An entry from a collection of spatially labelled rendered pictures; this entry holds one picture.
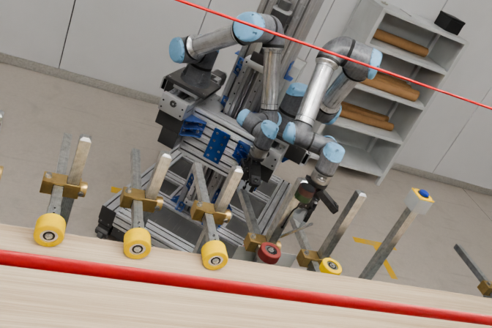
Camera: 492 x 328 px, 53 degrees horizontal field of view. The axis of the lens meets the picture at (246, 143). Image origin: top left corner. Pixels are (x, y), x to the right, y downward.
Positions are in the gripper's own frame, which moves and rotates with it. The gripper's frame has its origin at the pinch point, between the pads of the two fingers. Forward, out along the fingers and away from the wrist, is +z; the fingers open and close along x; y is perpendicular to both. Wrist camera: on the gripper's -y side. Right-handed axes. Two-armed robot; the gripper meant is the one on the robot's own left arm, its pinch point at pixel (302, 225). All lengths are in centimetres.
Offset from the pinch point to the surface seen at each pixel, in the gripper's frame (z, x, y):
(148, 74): 50, -225, 150
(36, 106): 79, -142, 196
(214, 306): 7, 56, 19
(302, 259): 12.3, 2.3, -5.9
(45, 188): 0, 48, 81
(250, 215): 7.2, -2.6, 19.8
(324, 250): 6.5, -1.0, -12.4
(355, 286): 5.6, 14.6, -25.2
